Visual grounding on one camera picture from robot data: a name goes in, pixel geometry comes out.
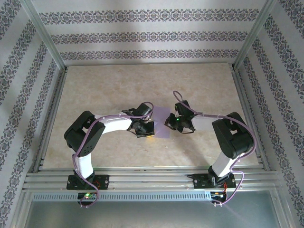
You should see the purple paper sheet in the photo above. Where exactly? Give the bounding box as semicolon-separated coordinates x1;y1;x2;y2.
152;106;171;139

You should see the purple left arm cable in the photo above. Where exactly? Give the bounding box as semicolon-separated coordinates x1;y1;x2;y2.
72;101;154;209

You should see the grey slotted cable duct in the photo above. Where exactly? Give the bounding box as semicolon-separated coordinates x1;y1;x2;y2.
32;191;212;202

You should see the aluminium right frame post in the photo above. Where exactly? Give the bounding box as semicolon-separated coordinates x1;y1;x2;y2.
234;0;277;69

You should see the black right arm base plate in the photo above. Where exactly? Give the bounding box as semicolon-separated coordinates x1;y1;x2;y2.
193;173;237;190

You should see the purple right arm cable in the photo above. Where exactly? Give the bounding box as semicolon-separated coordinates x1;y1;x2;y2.
172;90;258;207

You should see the aluminium left frame post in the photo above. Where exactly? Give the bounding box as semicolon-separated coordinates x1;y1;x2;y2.
20;0;67;69

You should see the aluminium cross rail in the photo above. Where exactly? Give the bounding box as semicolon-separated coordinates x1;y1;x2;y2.
22;168;281;192

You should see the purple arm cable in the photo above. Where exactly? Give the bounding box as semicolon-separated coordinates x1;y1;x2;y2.
72;101;154;209
172;90;258;207

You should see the grey metal panel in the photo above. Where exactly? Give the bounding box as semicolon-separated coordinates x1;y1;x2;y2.
23;200;281;228

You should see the controller board with green light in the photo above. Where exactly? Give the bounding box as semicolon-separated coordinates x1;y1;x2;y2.
77;192;97;200

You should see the aluminium left side rail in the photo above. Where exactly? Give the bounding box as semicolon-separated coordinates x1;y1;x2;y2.
33;67;68;173

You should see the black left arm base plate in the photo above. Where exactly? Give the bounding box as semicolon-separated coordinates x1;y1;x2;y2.
66;174;110;190

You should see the aluminium frame post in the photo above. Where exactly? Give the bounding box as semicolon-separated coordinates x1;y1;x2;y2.
234;0;277;69
20;0;67;69

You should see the aluminium right side rail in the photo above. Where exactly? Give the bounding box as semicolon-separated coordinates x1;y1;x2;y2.
230;66;270;171

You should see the controller board with red wires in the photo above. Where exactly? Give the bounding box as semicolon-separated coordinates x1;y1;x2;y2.
210;190;228;200

